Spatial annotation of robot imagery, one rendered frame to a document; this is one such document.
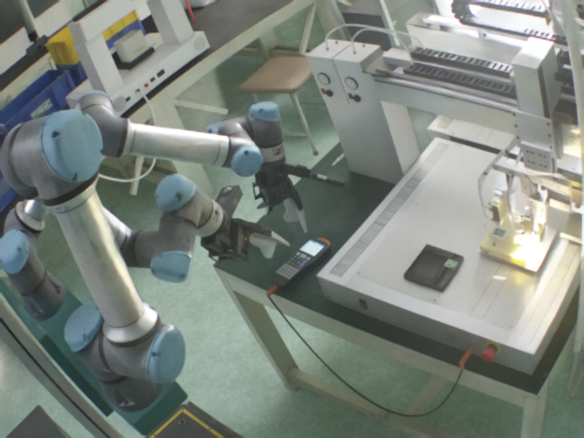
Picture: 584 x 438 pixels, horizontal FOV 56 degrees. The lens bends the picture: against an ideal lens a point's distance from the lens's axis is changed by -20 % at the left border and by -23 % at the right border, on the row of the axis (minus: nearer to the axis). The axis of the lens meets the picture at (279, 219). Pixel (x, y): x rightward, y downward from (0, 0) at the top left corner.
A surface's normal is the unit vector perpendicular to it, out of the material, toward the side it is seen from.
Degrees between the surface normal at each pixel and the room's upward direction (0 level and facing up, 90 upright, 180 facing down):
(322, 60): 90
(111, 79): 90
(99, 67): 90
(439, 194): 0
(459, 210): 0
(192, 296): 0
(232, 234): 25
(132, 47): 90
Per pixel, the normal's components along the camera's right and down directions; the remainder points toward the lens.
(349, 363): -0.32, -0.73
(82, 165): 0.86, -0.11
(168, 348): 0.92, 0.09
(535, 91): -0.64, 0.64
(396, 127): 0.70, 0.24
